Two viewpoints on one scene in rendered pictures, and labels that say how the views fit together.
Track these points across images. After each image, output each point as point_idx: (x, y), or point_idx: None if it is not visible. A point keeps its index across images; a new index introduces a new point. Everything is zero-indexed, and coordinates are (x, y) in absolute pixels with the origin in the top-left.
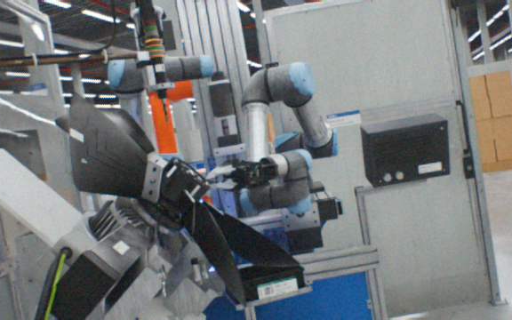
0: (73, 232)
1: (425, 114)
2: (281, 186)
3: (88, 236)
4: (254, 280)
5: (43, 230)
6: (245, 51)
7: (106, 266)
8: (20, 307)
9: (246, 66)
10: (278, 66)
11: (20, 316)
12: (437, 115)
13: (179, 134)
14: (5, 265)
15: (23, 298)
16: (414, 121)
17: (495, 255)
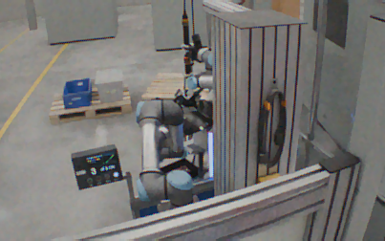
0: (191, 90)
1: (77, 156)
2: (163, 146)
3: (191, 94)
4: (177, 161)
5: (210, 93)
6: (238, 129)
7: (177, 93)
8: (306, 161)
9: (219, 130)
10: (154, 100)
11: (305, 164)
12: (72, 156)
13: None
14: (305, 139)
15: (310, 162)
16: (87, 151)
17: None
